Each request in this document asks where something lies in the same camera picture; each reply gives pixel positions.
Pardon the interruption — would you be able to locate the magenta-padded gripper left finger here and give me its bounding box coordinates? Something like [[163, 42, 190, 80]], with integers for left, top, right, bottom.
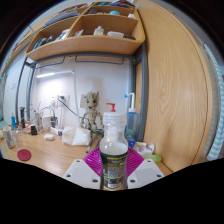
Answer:
[[62, 146, 103, 190]]

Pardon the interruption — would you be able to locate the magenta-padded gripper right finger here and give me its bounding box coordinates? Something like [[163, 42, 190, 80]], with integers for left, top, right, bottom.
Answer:
[[124, 146, 165, 190]]

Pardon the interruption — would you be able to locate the clear bottle with dark label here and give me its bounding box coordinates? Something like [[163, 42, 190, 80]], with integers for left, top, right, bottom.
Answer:
[[99, 111, 130, 192]]

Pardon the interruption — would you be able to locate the green packet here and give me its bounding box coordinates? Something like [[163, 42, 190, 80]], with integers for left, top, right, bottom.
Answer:
[[141, 153, 162, 164]]

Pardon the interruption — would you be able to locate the small white earbud case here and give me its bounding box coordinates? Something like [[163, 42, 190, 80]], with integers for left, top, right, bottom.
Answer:
[[43, 133, 56, 141]]

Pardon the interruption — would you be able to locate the white power strip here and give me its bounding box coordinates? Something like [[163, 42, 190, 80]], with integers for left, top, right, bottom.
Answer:
[[49, 126, 64, 137]]

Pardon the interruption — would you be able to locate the clear blue spray bottle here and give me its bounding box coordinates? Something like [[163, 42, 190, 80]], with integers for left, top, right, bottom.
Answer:
[[123, 92, 140, 141]]

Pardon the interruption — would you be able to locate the flat round red coaster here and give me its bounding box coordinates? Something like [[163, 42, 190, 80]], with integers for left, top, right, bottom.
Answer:
[[16, 148, 32, 162]]

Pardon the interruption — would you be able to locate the white charger block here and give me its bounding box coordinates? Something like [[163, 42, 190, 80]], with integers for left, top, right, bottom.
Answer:
[[41, 114, 54, 131]]

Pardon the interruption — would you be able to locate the small black jar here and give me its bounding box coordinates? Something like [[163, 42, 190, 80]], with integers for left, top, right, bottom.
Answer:
[[30, 124, 39, 136]]

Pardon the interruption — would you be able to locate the wooden tree creature figurine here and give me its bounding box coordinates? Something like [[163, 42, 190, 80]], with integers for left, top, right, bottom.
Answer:
[[79, 90, 103, 133]]

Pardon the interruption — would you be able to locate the white mug with blue print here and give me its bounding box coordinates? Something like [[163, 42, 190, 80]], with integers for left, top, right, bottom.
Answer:
[[2, 125, 16, 150]]

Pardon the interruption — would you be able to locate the white desk lamp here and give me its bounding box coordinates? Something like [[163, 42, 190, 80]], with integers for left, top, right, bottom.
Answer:
[[34, 68, 83, 128]]

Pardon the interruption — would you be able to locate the black electric shaver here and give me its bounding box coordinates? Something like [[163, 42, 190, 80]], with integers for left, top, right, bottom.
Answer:
[[18, 106, 27, 129]]

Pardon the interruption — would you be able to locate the blue tube with white cap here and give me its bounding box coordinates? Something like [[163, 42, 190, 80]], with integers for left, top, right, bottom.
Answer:
[[10, 111, 17, 131]]

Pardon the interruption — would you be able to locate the white green striped towel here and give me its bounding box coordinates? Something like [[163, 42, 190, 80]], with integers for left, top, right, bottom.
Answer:
[[203, 43, 224, 162]]

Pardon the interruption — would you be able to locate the wooden shelf unit with items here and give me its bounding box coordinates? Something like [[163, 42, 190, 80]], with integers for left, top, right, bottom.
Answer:
[[25, 1, 146, 62]]

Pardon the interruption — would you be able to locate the grey metal desk frame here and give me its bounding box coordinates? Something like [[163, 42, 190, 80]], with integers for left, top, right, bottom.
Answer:
[[14, 43, 149, 143]]

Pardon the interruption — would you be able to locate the wooden loft bed frame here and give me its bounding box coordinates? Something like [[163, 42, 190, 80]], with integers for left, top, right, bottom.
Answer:
[[0, 29, 38, 74]]

